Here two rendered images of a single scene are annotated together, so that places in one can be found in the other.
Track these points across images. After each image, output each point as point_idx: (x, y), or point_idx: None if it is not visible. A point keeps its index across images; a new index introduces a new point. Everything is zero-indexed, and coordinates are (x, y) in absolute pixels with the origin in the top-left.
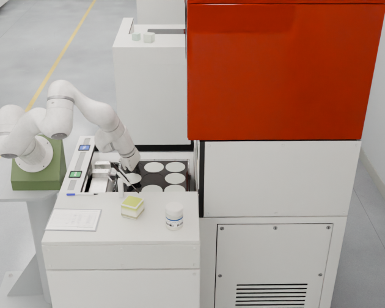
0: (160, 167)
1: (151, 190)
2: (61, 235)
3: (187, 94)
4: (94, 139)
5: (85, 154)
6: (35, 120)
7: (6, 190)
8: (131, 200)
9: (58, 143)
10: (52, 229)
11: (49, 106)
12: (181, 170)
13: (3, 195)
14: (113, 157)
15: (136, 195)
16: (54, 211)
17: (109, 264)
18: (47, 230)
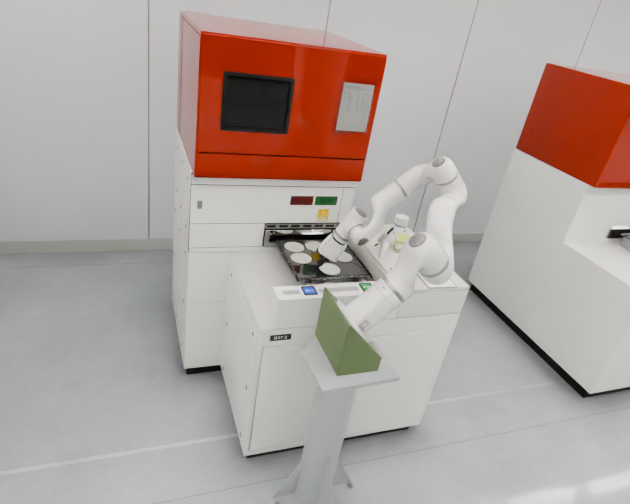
0: (300, 254)
1: (343, 256)
2: (454, 278)
3: (368, 140)
4: (376, 229)
5: (323, 288)
6: (459, 201)
7: (381, 376)
8: (403, 237)
9: (333, 295)
10: (452, 282)
11: (460, 177)
12: (299, 243)
13: (391, 376)
14: (262, 303)
15: (375, 250)
16: (432, 286)
17: None
18: (456, 285)
